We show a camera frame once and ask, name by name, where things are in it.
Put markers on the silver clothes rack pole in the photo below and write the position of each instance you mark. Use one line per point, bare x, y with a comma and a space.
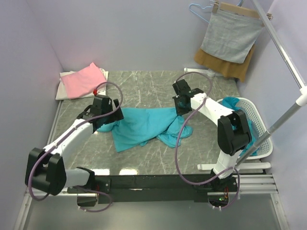
270, 84

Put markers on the folded pink t shirt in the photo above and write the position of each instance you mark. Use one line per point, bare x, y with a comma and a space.
83, 81

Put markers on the white rack base foot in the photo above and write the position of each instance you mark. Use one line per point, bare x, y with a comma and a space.
208, 72

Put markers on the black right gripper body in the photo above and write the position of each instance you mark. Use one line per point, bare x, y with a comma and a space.
180, 109

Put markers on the aluminium rail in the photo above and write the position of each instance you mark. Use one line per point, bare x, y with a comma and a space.
252, 184

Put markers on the grey hanging cloth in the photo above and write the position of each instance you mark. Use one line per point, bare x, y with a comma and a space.
230, 37

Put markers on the teal t shirt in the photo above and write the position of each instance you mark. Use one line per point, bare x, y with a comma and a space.
141, 125

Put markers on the folded white t shirt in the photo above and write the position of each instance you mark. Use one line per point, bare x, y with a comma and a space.
61, 92

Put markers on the blue wire hanger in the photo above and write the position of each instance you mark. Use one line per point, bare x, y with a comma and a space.
199, 10

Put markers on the wooden clip hanger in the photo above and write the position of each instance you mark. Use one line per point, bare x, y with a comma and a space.
227, 7

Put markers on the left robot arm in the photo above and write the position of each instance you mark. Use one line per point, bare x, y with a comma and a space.
46, 168

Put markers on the black base beam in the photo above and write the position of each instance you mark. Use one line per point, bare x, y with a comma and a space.
152, 188

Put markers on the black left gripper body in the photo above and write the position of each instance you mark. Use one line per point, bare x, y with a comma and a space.
107, 118

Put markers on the white laundry basket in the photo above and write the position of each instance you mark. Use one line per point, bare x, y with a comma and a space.
257, 125

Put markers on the brown hanging cloth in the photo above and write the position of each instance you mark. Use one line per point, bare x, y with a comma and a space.
226, 68

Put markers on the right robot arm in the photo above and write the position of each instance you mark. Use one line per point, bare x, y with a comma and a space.
233, 132

